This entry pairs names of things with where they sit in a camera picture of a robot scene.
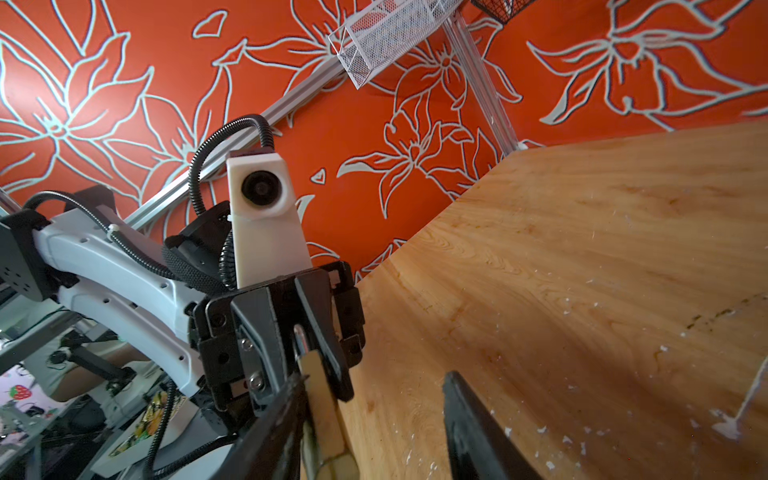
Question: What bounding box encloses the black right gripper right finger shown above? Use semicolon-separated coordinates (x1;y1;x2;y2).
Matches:
443;371;541;479

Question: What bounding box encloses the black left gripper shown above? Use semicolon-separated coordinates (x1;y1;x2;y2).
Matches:
190;261;366;432

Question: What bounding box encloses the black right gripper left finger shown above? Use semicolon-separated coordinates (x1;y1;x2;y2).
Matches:
212;373;308;480

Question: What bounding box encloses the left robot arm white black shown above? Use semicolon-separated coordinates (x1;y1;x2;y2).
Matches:
1;114;366;479

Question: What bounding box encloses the white wire mesh basket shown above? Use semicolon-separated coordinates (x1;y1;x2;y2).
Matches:
328;0;461;89

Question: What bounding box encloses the black wire wall basket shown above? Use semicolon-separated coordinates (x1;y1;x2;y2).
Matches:
470;0;535;25

